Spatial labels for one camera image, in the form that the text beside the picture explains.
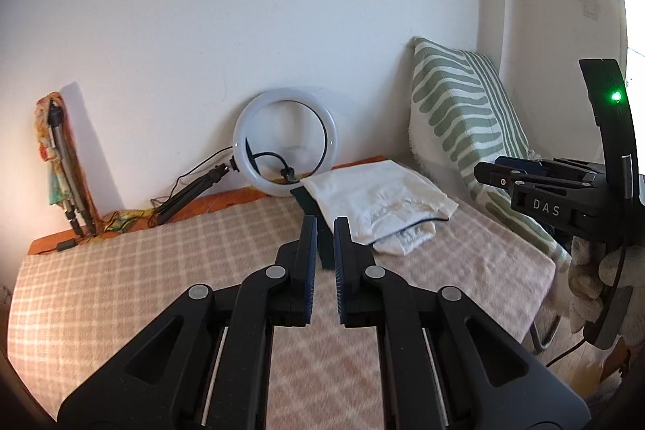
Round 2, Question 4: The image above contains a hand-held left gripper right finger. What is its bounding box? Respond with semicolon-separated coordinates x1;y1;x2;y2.
333;217;590;430

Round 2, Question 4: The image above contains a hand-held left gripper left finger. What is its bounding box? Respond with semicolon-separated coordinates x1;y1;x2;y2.
57;215;319;430

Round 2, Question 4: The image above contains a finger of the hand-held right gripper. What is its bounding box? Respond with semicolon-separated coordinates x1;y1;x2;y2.
494;155;605;179
474;162;600;198

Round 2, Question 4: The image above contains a dark green cloth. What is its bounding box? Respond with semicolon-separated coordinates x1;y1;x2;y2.
289;185;336;270

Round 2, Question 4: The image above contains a person's right hand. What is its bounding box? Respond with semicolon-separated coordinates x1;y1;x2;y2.
567;239;637;335

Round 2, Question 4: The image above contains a small white printed garment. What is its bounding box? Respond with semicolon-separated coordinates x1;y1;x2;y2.
373;221;437;256

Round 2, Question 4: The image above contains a green white striped cushion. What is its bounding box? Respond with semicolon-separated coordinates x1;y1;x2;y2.
407;36;572;267

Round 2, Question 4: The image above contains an orange bed sheet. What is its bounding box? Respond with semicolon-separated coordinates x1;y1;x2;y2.
27;155;394;256

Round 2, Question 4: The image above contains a beige checked blanket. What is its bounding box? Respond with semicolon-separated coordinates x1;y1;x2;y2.
7;193;558;430

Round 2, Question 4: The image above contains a black power adapter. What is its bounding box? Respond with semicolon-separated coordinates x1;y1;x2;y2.
37;236;87;256

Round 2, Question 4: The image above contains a folded grey black tripod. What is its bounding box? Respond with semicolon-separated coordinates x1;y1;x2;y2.
46;102;99;239

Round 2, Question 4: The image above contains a black ring light cable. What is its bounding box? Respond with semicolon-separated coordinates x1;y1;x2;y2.
244;138;303;184

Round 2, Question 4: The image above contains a white ring light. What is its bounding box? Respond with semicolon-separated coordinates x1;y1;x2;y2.
233;86;337;198

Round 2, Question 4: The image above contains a black ring light tripod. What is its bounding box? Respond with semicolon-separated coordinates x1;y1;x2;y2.
154;160;240;226

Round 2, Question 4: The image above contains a black metal frame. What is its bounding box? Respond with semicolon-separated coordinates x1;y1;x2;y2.
528;306;561;356

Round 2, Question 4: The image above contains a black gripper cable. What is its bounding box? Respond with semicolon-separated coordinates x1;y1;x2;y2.
547;239;630;368

